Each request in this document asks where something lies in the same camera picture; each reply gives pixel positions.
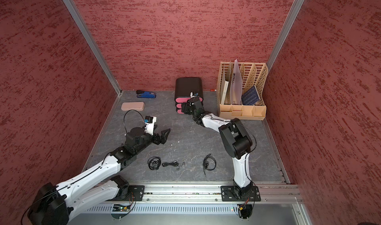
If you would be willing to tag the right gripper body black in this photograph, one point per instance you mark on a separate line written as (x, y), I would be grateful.
(189, 109)

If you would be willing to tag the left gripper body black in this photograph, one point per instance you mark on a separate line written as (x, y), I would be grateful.
(155, 139)

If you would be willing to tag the black earphones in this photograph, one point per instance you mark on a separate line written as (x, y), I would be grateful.
(154, 163)
(209, 164)
(175, 164)

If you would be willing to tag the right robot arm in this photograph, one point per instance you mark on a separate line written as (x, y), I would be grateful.
(235, 138)

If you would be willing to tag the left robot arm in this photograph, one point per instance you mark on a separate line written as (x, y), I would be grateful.
(61, 203)

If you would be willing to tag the black drawer cabinet shell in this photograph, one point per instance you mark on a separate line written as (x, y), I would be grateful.
(184, 87)

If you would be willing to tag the white booklet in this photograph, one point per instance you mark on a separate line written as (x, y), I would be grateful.
(223, 91)

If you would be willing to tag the pink pencil case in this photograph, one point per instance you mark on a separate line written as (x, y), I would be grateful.
(138, 106)

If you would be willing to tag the translucent plastic folder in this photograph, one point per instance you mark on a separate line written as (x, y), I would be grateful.
(236, 85)

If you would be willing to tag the blue stapler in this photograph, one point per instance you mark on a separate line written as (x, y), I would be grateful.
(145, 94)

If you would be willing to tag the beige file organizer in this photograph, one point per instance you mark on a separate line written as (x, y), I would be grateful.
(253, 74)

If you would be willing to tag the dark blue notebook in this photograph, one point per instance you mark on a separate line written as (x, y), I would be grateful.
(250, 97)

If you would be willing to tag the vented metal strip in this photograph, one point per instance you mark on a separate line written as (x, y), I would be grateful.
(189, 209)

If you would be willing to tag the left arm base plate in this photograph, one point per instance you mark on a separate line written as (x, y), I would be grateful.
(132, 192)

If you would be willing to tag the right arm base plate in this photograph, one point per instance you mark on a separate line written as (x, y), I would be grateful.
(229, 193)

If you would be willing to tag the aluminium front rail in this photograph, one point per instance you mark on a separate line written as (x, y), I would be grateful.
(201, 193)

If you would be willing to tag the left corner aluminium post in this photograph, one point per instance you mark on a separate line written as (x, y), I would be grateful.
(79, 21)

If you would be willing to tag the corner aluminium post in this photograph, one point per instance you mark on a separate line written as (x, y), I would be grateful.
(290, 19)
(79, 21)

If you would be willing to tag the right corner aluminium post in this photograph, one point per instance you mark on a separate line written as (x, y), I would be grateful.
(290, 19)

